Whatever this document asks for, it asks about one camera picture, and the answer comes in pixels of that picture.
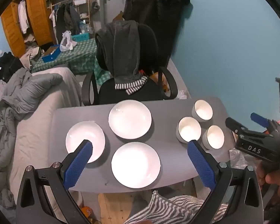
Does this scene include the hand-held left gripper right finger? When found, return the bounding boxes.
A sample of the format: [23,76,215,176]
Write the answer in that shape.
[187,139,265,224]

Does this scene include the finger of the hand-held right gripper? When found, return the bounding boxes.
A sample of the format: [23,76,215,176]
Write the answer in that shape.
[225,117,274,139]
[250,112,280,131]

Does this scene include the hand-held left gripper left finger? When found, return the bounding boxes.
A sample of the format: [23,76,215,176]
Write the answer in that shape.
[15,139,94,224]

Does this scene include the white cup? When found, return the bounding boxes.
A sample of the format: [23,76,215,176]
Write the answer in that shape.
[192,99,213,122]
[176,116,202,144]
[202,125,225,150]

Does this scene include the white plate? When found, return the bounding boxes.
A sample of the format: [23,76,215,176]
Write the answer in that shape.
[108,99,152,139]
[65,121,106,164]
[111,142,161,189]

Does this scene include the silver foil sheet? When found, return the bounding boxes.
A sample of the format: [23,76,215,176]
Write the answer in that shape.
[229,148,259,185]

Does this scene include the orange packet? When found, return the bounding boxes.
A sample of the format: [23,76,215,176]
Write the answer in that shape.
[80,206,94,220]

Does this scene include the bed with beige sheet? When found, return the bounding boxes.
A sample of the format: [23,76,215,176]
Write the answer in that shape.
[8,67,84,215]

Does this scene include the zebra striped fleece cloth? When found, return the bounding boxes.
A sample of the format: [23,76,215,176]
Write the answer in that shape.
[124,190,229,224]

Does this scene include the black office chair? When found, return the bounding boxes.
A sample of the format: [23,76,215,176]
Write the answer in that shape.
[81,22,178,106]

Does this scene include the orange bag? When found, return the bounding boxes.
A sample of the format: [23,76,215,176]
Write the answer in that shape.
[150,71,171,94]

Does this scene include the grey duvet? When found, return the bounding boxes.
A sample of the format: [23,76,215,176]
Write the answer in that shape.
[0,68,63,210]

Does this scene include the grey white striped knit cloth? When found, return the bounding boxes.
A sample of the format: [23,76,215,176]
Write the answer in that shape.
[114,76,148,96]

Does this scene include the blue flat box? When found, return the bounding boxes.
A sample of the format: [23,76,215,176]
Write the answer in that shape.
[41,44,61,63]

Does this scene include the green checkered blanket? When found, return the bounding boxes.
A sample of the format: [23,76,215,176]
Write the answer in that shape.
[31,38,112,85]

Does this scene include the beige jacket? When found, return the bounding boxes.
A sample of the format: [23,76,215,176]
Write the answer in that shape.
[20,47,43,69]

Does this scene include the black clothes pile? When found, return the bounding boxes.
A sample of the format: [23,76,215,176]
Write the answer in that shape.
[0,51,24,83]

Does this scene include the grey hoodie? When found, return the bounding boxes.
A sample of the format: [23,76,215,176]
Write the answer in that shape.
[94,20,150,85]

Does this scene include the blue cardboard crate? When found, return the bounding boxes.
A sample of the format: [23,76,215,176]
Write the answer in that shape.
[71,33,90,43]

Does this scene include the black hanging coat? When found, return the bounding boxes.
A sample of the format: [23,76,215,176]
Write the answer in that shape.
[122,0,190,75]

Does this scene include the hanging dark jackets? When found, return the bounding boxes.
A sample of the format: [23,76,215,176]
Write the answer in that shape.
[56,2,81,42]

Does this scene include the wooden wardrobe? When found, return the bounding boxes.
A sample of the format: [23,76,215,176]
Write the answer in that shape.
[0,0,55,57]

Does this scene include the metal shelf rack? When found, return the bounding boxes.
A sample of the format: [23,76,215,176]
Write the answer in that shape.
[72,0,96,34]

